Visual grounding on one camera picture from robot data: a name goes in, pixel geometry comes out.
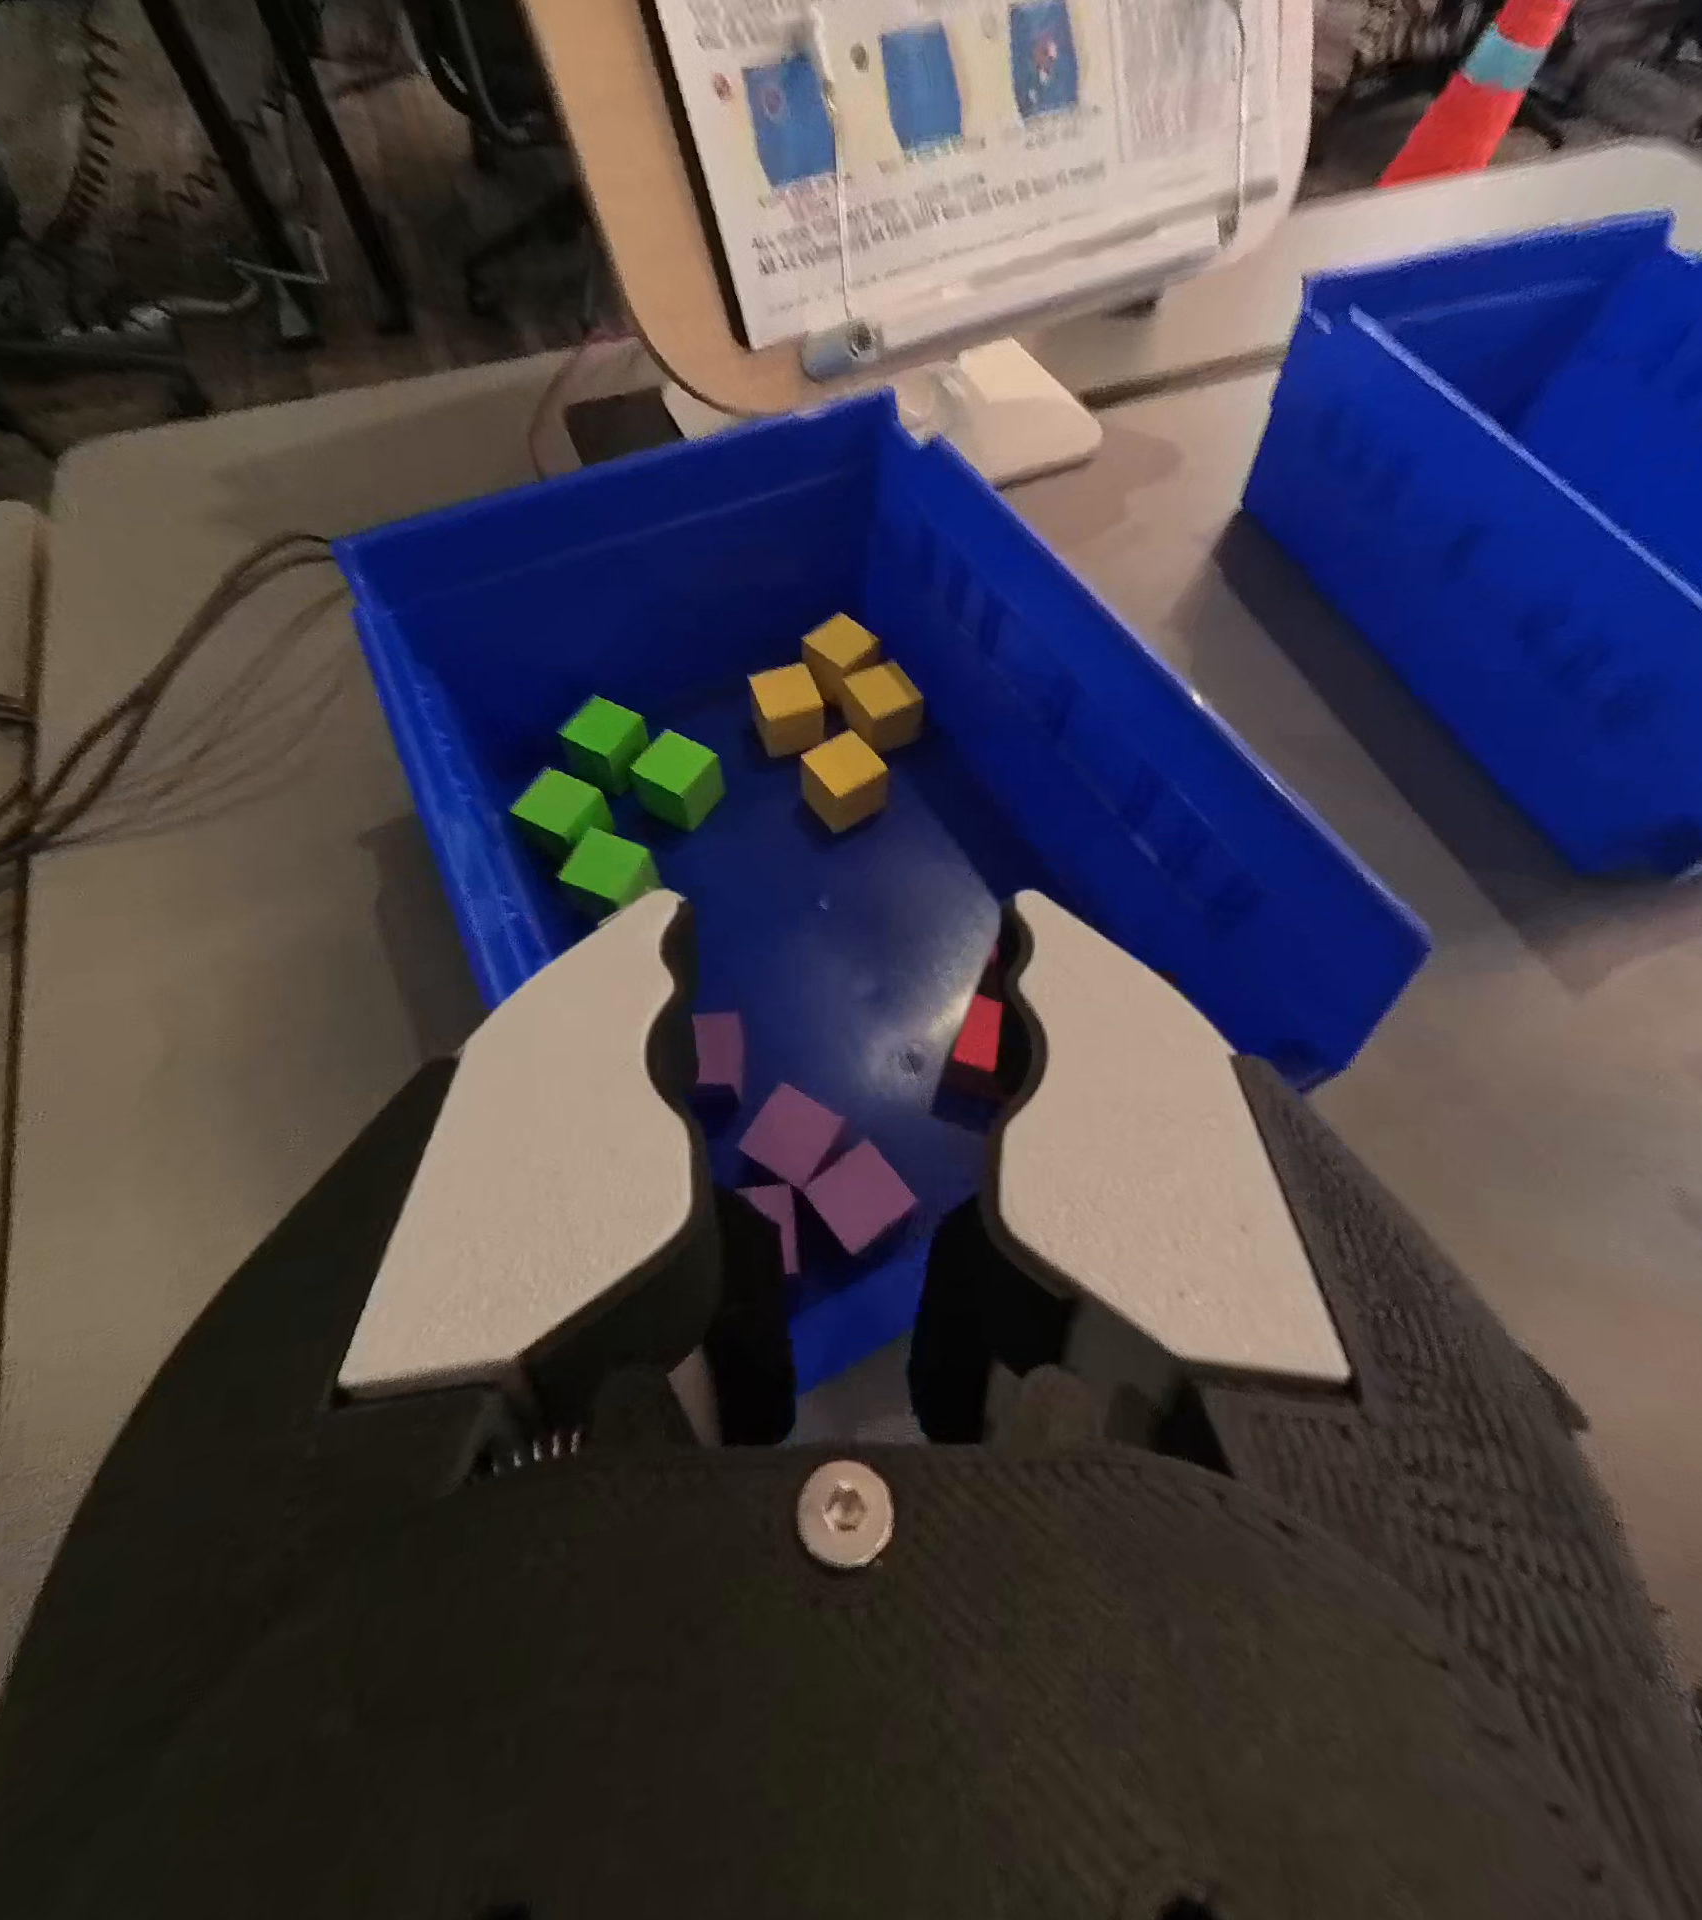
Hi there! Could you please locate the orange striped traffic cone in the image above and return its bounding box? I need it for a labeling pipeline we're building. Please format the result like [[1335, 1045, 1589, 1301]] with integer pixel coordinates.
[[1378, 0, 1576, 191]]

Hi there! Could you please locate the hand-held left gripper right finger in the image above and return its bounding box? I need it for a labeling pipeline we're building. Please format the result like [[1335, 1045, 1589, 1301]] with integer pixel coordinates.
[[978, 889, 1352, 1390]]

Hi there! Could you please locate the black cable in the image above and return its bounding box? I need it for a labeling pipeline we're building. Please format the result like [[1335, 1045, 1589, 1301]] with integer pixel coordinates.
[[0, 533, 350, 949]]

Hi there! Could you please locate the grey desk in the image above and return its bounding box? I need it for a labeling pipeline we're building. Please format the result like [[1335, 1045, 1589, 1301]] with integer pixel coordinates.
[[0, 142, 1702, 1802]]

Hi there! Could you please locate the blue plastic bin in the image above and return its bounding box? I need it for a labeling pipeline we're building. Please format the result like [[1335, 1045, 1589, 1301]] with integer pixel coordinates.
[[330, 390, 1434, 1390], [1239, 210, 1702, 882]]

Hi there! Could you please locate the printed instruction sheet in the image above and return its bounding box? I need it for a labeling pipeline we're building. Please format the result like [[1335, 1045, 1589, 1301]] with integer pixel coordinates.
[[655, 0, 1295, 351]]

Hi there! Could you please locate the white board stand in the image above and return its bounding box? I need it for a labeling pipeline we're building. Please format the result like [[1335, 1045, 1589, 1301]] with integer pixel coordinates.
[[661, 336, 1103, 486]]

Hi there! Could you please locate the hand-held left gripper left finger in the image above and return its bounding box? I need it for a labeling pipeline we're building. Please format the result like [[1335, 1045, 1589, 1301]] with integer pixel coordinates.
[[338, 889, 721, 1405]]

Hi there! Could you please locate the thin pink cable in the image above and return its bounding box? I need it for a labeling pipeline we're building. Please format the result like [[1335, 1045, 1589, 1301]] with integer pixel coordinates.
[[528, 343, 674, 483]]

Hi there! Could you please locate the yellow wooden cube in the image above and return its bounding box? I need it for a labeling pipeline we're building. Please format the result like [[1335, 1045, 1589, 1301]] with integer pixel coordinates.
[[799, 613, 884, 700], [842, 660, 927, 753], [799, 731, 891, 834], [745, 662, 829, 761]]

